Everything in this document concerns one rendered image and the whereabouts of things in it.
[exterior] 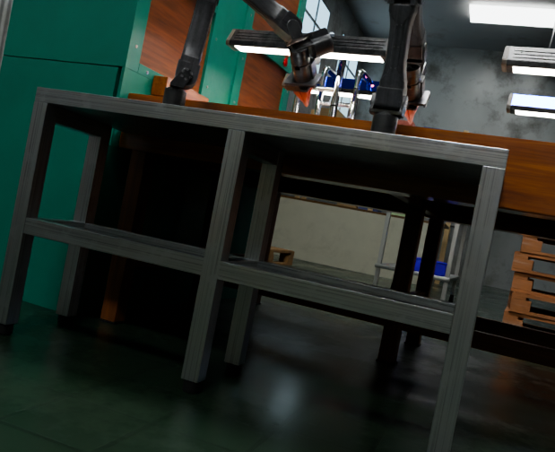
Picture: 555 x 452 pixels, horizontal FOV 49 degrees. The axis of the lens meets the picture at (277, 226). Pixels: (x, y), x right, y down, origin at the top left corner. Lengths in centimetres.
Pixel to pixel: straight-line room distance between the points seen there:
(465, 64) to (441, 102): 80
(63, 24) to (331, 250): 573
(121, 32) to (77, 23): 19
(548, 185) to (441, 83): 1015
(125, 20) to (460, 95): 988
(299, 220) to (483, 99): 510
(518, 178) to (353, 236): 594
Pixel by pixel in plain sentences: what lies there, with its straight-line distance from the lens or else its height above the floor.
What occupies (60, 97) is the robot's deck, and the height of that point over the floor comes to 65.
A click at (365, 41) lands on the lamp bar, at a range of 217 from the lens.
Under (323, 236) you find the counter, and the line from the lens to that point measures 763.
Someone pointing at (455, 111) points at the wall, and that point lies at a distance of 1163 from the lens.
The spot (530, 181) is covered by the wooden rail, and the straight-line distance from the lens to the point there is 167.
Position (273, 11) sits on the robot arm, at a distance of 183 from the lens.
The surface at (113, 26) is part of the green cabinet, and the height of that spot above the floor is 97.
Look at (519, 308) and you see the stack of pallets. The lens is 440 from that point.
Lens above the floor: 44
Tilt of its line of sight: 1 degrees down
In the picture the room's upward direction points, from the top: 11 degrees clockwise
